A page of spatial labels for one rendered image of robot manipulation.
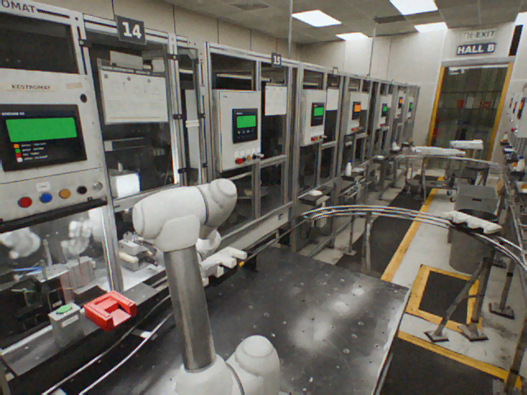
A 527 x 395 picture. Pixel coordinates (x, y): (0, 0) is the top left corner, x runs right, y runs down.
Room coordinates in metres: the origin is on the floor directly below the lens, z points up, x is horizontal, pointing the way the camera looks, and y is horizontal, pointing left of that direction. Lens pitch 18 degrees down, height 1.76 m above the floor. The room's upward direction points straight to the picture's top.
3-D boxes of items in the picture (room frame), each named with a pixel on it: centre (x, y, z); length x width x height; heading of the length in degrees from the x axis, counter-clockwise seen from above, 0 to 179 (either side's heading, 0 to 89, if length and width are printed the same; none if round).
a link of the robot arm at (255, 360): (0.87, 0.02, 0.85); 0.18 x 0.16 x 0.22; 127
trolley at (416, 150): (5.70, -3.15, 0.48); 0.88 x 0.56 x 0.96; 74
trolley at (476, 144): (6.53, -4.19, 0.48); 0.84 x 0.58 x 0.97; 154
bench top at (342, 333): (1.30, -0.04, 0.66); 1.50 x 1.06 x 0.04; 146
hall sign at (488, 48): (7.81, -4.72, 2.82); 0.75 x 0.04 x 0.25; 56
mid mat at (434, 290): (2.56, -1.72, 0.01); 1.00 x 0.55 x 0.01; 146
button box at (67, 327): (0.95, 0.71, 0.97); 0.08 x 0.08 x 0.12; 56
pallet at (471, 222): (2.26, -1.58, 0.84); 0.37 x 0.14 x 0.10; 24
